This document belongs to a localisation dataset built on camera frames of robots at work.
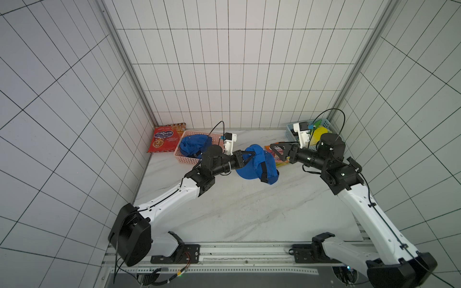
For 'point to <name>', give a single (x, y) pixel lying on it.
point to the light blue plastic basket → (326, 123)
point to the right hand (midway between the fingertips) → (267, 147)
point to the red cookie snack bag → (166, 138)
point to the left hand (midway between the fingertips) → (252, 157)
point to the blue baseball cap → (262, 166)
